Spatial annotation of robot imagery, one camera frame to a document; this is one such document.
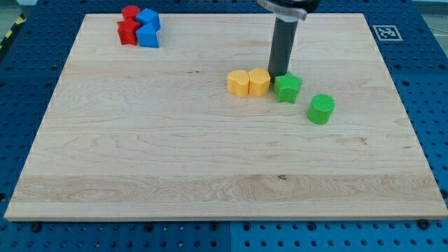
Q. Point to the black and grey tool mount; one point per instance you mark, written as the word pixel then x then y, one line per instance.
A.
pixel 290 10

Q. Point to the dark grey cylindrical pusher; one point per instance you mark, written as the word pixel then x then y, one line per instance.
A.
pixel 282 43

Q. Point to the green star block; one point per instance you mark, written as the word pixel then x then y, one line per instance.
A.
pixel 287 87

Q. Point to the yellow hexagon block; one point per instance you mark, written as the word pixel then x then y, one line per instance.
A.
pixel 259 82

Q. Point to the red star block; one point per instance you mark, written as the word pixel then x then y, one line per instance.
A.
pixel 127 31

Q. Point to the yellow heart block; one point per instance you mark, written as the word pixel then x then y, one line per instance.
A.
pixel 238 82

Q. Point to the green cylinder block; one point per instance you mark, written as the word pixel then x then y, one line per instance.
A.
pixel 321 109

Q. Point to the white fiducial marker tag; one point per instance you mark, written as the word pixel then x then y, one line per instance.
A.
pixel 385 32

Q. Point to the blue triangular block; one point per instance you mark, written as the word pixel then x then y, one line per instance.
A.
pixel 147 36

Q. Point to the blue cube block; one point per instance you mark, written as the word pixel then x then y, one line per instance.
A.
pixel 149 17

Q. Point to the red cylinder block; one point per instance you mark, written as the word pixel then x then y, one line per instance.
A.
pixel 130 12

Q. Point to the light wooden board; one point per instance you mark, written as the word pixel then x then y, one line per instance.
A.
pixel 144 134

